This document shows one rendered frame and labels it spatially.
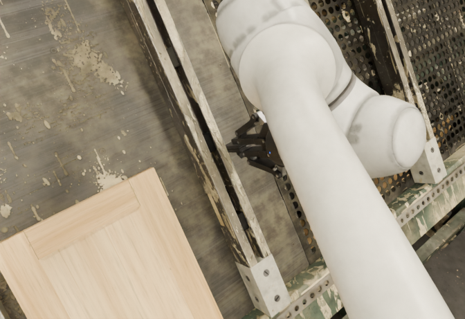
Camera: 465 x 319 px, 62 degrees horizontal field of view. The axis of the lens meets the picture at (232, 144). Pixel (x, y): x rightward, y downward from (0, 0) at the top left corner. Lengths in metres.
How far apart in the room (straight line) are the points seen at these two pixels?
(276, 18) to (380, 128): 0.16
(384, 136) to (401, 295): 0.22
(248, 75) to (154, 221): 0.47
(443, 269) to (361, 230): 2.02
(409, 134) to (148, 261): 0.56
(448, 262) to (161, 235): 1.76
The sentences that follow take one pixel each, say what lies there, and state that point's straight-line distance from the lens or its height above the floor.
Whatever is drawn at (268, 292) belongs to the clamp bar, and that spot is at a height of 0.97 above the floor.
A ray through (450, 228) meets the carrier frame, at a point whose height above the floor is 0.18.
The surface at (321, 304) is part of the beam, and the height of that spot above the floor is 0.86.
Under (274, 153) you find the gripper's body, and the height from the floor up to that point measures 1.35.
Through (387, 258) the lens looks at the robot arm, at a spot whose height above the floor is 1.56.
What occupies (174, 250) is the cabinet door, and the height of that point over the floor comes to 1.07.
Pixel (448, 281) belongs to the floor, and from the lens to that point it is 2.26.
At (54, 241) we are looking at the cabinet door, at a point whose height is 1.18.
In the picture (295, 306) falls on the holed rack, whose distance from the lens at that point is 0.97.
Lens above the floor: 1.78
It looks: 43 degrees down
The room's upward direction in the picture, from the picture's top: straight up
